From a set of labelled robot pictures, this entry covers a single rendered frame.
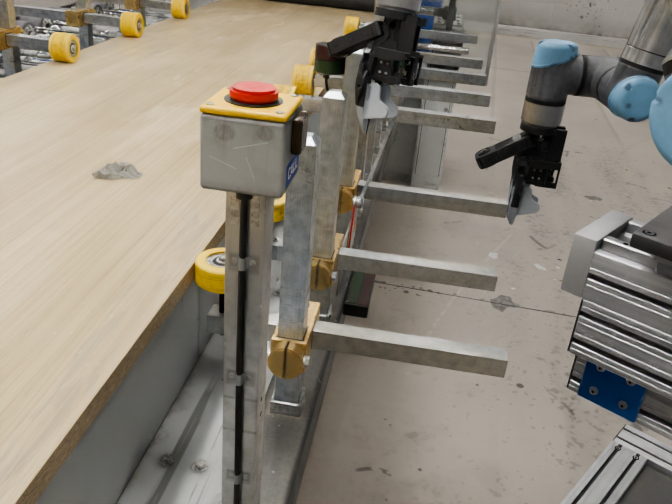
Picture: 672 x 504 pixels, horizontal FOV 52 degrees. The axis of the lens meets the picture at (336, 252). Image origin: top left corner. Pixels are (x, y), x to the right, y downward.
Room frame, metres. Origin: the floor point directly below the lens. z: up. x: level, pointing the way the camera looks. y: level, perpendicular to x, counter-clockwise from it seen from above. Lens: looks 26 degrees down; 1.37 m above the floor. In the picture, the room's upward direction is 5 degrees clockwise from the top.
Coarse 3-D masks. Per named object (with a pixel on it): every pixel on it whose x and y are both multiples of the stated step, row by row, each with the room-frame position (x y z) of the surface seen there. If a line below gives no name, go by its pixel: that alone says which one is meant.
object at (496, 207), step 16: (368, 192) 1.33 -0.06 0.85; (384, 192) 1.33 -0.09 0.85; (400, 192) 1.33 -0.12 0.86; (416, 192) 1.32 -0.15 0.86; (432, 192) 1.33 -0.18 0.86; (448, 192) 1.34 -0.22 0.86; (448, 208) 1.32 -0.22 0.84; (464, 208) 1.31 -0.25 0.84; (480, 208) 1.31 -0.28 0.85; (496, 208) 1.31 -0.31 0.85
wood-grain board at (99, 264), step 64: (64, 64) 1.96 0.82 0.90; (128, 64) 2.04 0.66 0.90; (192, 64) 2.12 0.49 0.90; (256, 64) 2.20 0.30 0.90; (0, 128) 1.36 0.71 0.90; (64, 128) 1.40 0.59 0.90; (128, 128) 1.44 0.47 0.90; (192, 128) 1.48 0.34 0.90; (0, 192) 1.04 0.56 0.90; (64, 192) 1.07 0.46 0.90; (128, 192) 1.09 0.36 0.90; (192, 192) 1.12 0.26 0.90; (0, 256) 0.83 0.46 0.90; (64, 256) 0.85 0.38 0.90; (128, 256) 0.86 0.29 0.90; (192, 256) 0.88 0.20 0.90; (0, 320) 0.68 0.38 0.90; (64, 320) 0.69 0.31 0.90; (128, 320) 0.70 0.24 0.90; (0, 384) 0.56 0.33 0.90; (64, 384) 0.57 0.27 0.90; (0, 448) 0.47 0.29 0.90; (64, 448) 0.49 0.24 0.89
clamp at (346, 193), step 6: (360, 174) 1.38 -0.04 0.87; (354, 180) 1.33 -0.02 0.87; (342, 186) 1.29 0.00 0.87; (348, 186) 1.29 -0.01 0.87; (354, 186) 1.30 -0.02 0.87; (342, 192) 1.27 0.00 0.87; (348, 192) 1.27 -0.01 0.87; (354, 192) 1.29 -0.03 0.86; (342, 198) 1.27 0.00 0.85; (348, 198) 1.27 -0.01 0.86; (342, 204) 1.27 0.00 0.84; (348, 204) 1.27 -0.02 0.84; (342, 210) 1.27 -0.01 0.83; (348, 210) 1.27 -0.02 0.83
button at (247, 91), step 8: (232, 88) 0.55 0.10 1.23; (240, 88) 0.55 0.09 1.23; (248, 88) 0.55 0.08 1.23; (256, 88) 0.55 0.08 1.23; (264, 88) 0.56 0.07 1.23; (272, 88) 0.56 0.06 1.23; (232, 96) 0.55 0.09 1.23; (240, 96) 0.54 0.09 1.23; (248, 96) 0.54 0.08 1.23; (256, 96) 0.54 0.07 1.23; (264, 96) 0.54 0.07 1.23; (272, 96) 0.55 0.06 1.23; (256, 104) 0.54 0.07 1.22
